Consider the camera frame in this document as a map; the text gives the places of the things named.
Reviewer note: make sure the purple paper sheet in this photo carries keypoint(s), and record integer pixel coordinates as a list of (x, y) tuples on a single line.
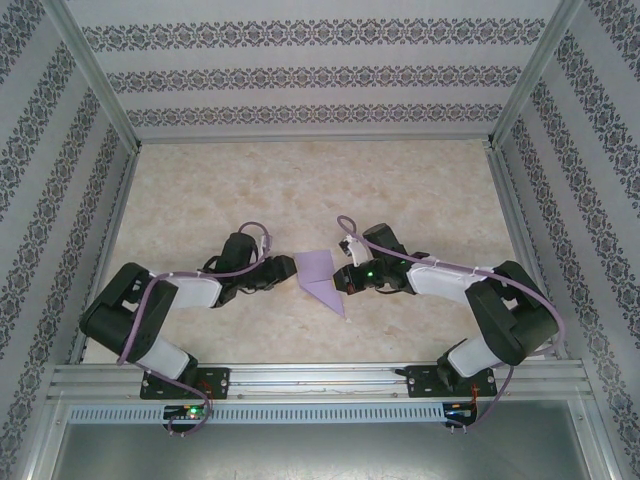
[(312, 270)]

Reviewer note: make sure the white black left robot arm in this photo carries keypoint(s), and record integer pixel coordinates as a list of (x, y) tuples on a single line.
[(197, 292)]

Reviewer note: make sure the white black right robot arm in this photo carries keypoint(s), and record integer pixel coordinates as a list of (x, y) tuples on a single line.
[(435, 280)]

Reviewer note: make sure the grey metal sheet panel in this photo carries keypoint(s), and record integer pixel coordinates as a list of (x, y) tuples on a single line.
[(320, 450)]

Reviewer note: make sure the circuit board with green light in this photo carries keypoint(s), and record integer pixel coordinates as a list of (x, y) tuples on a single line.
[(185, 412)]

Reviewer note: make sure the small circuit board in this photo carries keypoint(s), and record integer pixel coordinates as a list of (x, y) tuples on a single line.
[(462, 412)]

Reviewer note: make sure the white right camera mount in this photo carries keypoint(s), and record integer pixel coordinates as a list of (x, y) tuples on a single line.
[(359, 254)]

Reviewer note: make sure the long aluminium base rail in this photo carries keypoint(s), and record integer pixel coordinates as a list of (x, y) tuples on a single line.
[(325, 372)]

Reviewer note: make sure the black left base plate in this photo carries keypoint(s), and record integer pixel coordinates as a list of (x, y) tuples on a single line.
[(222, 380)]

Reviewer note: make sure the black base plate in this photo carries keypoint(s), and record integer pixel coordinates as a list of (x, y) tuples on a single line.
[(422, 385), (222, 380)]

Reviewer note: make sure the aluminium back rail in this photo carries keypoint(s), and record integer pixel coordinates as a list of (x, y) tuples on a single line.
[(315, 137)]

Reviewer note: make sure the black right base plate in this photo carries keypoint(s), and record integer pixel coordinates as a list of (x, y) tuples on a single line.
[(422, 385)]

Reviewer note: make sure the aluminium side rail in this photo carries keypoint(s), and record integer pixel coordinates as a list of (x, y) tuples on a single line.
[(113, 225), (517, 225)]

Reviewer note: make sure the aluminium corner post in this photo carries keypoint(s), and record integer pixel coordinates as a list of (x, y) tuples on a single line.
[(100, 75), (533, 75)]

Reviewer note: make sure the aluminium frame bar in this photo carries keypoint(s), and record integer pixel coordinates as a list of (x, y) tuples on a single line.
[(44, 440), (597, 440)]

